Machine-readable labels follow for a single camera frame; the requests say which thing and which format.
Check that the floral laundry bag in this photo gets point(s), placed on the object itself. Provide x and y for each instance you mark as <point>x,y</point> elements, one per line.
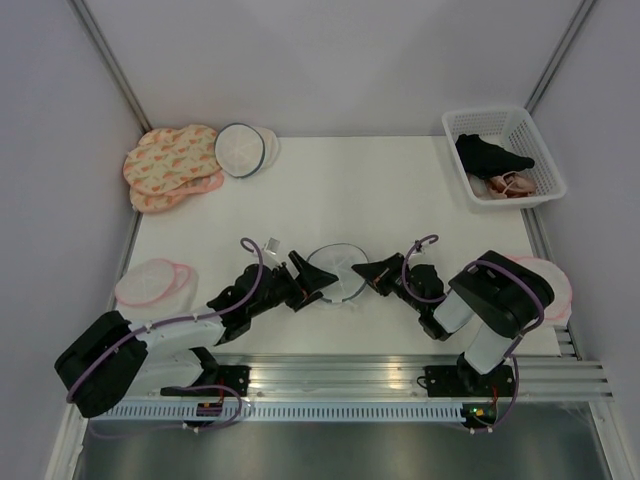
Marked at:
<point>147,204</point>
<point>167,158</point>

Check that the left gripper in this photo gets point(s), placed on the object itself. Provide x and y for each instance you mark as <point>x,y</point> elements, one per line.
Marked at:
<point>309,280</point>

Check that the pink-trim mesh bag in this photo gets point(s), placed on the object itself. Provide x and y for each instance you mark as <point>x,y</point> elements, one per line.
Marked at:
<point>155,288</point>
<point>559,311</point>

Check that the floral laundry bag top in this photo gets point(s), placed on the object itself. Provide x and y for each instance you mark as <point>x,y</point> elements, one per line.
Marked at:
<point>167,158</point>

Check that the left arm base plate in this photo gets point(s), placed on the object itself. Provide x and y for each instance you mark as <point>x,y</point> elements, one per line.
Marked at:
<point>228,379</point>

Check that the pink-trim mesh bag left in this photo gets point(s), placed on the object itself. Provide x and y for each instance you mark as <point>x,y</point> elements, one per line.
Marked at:
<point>155,288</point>

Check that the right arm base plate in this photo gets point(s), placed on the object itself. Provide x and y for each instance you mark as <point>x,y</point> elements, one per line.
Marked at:
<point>448,381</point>

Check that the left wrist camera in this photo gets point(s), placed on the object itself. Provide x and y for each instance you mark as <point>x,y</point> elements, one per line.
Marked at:
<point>271,249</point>

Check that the pink-trim mesh bag right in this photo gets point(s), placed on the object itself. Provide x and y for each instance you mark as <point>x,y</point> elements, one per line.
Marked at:
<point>559,311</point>

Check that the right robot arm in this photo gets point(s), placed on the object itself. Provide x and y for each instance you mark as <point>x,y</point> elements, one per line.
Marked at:
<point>507,298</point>

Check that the floral laundry bag bottom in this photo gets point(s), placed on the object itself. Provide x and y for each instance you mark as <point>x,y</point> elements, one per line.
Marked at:
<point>147,204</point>

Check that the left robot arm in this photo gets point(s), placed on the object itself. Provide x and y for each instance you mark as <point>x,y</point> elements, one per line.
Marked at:
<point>115,357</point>

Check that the white slotted cable duct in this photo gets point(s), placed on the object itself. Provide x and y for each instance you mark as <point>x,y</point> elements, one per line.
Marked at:
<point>286,411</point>

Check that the blue-zip mesh laundry bag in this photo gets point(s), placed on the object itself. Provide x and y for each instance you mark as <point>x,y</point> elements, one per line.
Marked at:
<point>338,259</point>

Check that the white plastic basket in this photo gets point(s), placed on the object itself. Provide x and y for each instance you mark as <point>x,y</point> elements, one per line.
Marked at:
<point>513,129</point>

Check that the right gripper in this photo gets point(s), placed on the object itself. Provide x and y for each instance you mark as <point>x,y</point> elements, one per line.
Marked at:
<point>378,273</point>

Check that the aluminium rail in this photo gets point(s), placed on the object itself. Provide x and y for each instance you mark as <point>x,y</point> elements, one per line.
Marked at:
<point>393,377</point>

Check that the black bra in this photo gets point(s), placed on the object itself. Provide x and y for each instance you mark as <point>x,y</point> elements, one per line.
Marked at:
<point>485,160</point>

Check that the white mesh bag behind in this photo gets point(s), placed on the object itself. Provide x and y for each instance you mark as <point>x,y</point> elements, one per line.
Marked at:
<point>272,146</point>

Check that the pink bra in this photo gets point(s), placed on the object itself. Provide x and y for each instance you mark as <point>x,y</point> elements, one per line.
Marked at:
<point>510,185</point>

